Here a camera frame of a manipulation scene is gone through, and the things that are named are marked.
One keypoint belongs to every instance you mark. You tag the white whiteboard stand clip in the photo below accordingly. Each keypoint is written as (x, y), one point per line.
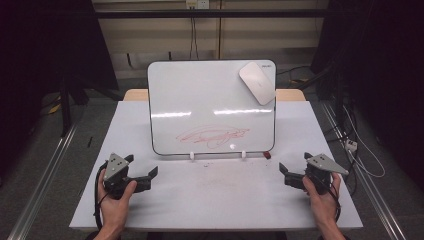
(243, 154)
(192, 155)

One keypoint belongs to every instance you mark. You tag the wooden table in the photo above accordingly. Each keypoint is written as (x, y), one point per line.
(135, 95)

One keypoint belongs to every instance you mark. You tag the black horizontal metal beam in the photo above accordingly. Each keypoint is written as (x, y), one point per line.
(206, 13)

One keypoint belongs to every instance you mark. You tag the white whiteboard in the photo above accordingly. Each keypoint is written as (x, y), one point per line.
(200, 100)

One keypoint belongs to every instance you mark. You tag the white wall socket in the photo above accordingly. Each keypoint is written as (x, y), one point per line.
(197, 4)

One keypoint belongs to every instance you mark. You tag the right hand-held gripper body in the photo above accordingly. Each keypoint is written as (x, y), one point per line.
(320, 166)

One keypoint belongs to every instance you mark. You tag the black curtain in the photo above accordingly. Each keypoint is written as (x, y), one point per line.
(383, 66)
(40, 50)

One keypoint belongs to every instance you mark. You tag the aluminium floor rail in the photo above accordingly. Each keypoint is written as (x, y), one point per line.
(40, 186)
(370, 186)

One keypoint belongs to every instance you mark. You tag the person's left hand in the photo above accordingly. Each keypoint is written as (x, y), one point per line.
(115, 208)

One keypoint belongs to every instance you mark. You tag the person's right hand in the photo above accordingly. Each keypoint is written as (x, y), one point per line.
(321, 205)

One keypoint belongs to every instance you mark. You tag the small black floor object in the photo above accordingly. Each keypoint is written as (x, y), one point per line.
(89, 142)

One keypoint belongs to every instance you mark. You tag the white power adapter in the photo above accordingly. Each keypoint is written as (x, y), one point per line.
(351, 145)

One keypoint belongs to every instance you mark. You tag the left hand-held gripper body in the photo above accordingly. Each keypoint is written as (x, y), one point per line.
(115, 165)

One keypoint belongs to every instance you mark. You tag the black metal stand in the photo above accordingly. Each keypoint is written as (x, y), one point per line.
(66, 103)

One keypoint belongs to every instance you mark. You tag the white whiteboard eraser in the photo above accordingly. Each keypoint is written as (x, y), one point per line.
(258, 83)

